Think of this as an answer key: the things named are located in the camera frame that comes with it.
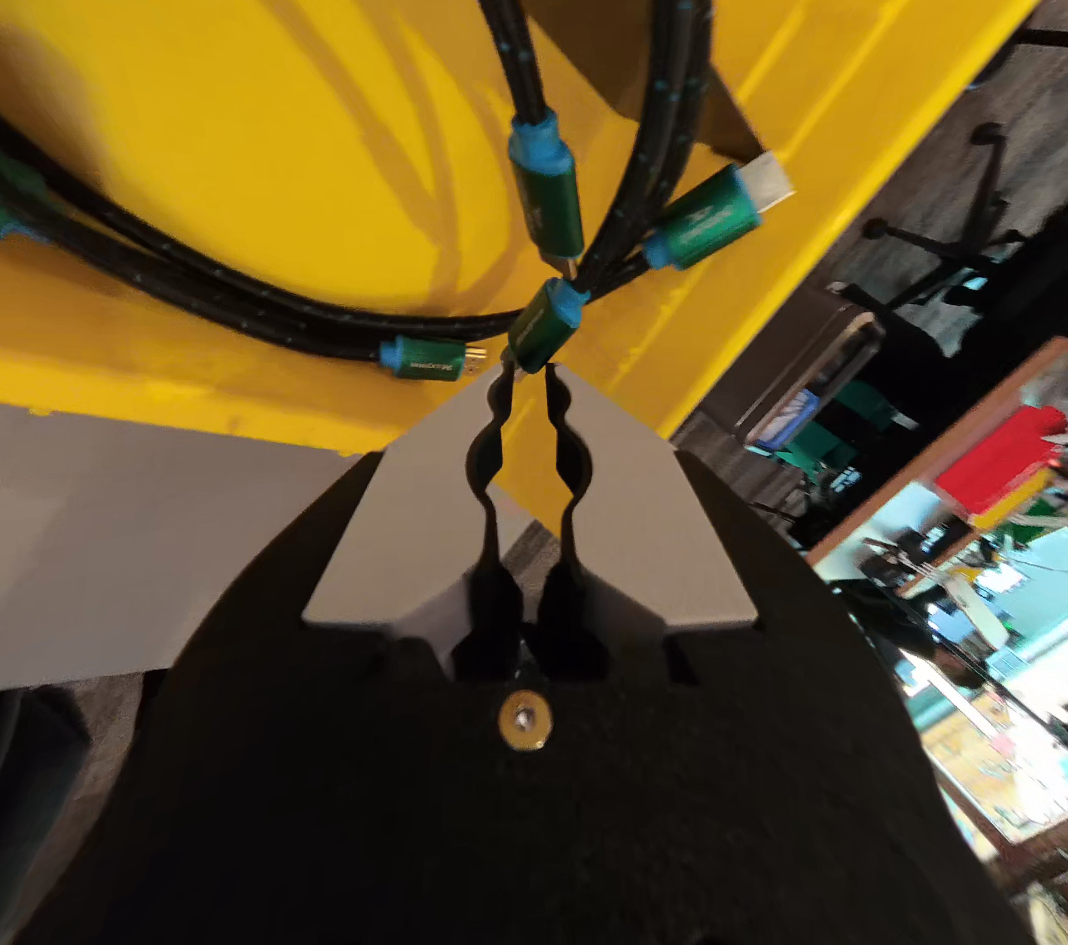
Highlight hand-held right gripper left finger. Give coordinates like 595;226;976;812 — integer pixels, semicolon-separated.
302;365;525;681

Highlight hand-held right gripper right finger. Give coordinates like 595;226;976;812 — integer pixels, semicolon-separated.
534;365;759;681

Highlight yellow plastic bin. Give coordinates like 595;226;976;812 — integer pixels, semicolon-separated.
0;0;1068;541
972;465;1059;531

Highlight wooden desk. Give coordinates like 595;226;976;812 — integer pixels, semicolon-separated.
805;338;1068;596

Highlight red plastic bin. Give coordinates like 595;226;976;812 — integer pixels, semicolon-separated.
934;404;1068;516

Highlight person's dark trousers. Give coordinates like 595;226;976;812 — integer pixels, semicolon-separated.
0;686;93;945

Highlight black office chair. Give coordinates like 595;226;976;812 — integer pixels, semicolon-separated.
863;123;1029;312

